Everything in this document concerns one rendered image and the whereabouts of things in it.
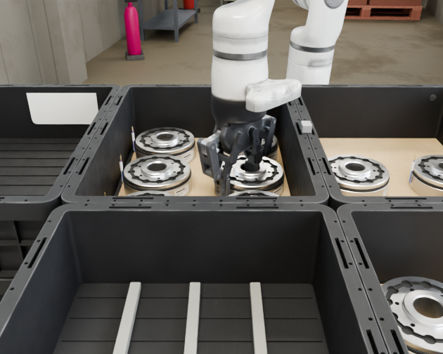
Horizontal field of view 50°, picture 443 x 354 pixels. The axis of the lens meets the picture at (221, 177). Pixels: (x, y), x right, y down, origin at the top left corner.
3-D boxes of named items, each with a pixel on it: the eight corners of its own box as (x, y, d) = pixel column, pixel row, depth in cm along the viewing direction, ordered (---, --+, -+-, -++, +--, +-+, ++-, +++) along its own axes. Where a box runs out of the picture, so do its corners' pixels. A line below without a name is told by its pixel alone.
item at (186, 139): (140, 130, 87) (140, 126, 86) (195, 130, 86) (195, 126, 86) (131, 154, 78) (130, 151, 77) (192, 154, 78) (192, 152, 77)
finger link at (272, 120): (273, 117, 69) (262, 156, 70) (280, 118, 70) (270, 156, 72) (259, 112, 71) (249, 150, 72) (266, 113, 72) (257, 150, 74)
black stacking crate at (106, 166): (130, 144, 92) (124, 87, 86) (283, 144, 92) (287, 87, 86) (74, 285, 57) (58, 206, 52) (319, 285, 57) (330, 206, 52)
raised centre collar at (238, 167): (233, 162, 74) (233, 159, 74) (264, 163, 74) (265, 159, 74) (234, 178, 70) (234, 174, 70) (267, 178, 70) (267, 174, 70)
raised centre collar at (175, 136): (152, 133, 84) (152, 130, 84) (180, 133, 84) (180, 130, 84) (148, 145, 80) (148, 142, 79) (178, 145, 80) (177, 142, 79)
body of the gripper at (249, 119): (240, 74, 68) (239, 133, 73) (197, 87, 63) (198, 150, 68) (281, 86, 64) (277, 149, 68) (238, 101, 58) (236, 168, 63)
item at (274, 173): (217, 158, 77) (217, 154, 76) (279, 158, 77) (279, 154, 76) (216, 189, 68) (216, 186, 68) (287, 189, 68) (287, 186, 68)
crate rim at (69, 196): (124, 96, 87) (123, 83, 86) (287, 96, 87) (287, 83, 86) (59, 220, 53) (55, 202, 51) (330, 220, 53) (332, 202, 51)
